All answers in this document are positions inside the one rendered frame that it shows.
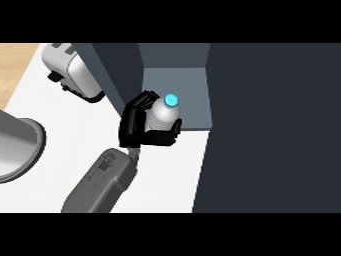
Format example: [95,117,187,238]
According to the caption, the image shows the dark grey cabinet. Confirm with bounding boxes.
[71,43,215,132]

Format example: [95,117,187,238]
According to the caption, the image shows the clear water bottle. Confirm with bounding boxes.
[145,93,182,133]

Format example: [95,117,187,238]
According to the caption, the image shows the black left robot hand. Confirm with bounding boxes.
[119,90,184,150]

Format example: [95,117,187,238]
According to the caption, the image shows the white and silver toaster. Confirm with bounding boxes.
[40,43,107,104]

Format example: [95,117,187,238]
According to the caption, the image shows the dark grey cabinet door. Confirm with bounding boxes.
[192,43,341,214]

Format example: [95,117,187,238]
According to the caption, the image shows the large grey metal cylinder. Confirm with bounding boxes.
[0,99,48,185]

